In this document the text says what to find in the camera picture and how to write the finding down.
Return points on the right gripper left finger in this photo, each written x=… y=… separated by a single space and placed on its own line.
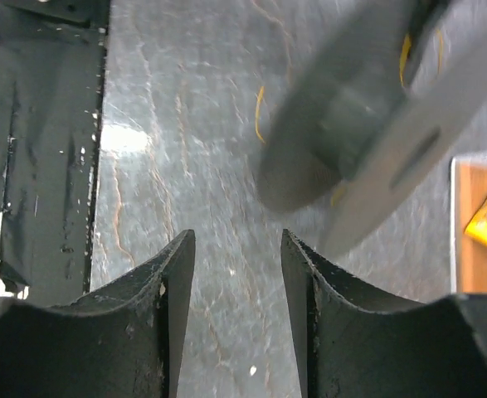
x=124 y=339

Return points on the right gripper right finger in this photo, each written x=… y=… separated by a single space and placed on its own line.
x=352 y=339

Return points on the white wire shelf rack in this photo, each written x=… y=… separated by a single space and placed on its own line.
x=468 y=191

